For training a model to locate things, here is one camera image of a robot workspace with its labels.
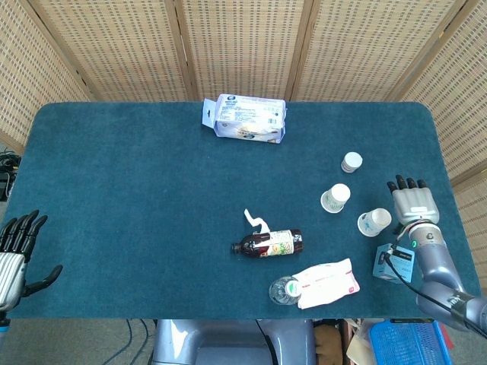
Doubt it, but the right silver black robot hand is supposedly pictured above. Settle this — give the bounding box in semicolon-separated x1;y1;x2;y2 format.
387;174;441;235

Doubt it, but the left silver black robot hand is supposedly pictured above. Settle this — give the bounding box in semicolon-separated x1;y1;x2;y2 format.
0;209;64;312

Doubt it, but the white cup blue flower print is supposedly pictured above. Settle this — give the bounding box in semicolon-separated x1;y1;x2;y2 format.
357;208;393;237

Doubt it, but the white cup green print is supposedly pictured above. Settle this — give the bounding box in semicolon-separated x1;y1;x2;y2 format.
320;183;352;214

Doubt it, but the small blue carton box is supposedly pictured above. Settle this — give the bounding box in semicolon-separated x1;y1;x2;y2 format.
372;243;415;284

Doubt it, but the small white jar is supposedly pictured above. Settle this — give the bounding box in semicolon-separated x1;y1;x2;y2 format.
340;151;364;173

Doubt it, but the woven rattan screen panel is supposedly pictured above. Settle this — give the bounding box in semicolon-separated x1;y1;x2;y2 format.
28;0;191;103
174;0;315;102
395;0;487;282
291;0;467;103
0;0;94;153

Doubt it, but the blue plastic basket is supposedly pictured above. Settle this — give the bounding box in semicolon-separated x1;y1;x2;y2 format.
368;318;454;365

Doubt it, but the teal table cloth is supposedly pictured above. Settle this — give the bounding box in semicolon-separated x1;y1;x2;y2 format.
6;100;481;320

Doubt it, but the beige cardboard sheet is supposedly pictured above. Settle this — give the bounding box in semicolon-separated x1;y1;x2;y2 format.
344;319;376;365

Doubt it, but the clear water bottle green label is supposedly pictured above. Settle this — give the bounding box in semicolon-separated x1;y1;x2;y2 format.
269;276;301;306

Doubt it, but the brown paper bag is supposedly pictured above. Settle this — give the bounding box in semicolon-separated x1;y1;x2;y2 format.
314;322;345;365

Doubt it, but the torn white label strip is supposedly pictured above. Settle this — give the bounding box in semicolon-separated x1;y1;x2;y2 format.
243;208;271;233

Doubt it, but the brown tea bottle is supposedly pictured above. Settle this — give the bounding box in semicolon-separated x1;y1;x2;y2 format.
231;228;304;259

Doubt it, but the blue white tissue pack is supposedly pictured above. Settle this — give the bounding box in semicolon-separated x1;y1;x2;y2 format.
201;94;288;145

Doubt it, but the grey robot torso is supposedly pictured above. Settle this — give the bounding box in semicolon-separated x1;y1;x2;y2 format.
151;319;317;365

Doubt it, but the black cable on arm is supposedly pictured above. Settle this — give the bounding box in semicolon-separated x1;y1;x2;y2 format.
382;227;487;335

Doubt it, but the blue floor cable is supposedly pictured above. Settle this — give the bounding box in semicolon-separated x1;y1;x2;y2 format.
102;319;133;365

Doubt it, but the black floor cable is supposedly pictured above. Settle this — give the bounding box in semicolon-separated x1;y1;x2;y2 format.
138;319;153;365

